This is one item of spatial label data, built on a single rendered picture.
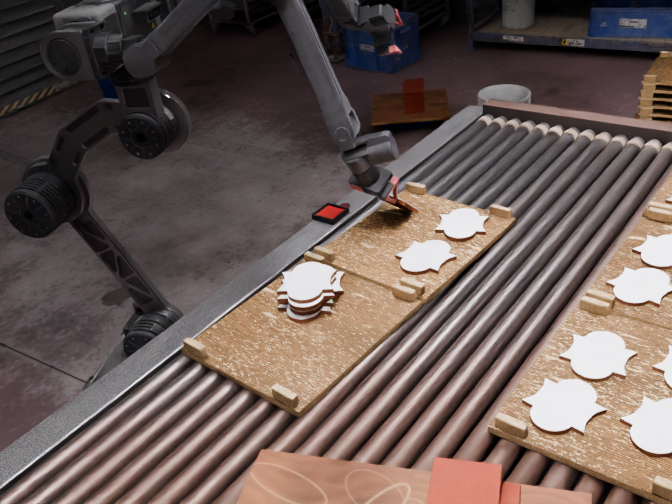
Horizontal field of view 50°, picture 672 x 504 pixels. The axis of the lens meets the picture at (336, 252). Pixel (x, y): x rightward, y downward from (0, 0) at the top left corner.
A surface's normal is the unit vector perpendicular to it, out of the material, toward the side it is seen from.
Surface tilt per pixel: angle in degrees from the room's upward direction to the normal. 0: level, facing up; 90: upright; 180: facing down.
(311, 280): 0
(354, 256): 0
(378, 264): 0
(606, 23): 90
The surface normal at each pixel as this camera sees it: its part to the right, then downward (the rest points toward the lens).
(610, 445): -0.11, -0.84
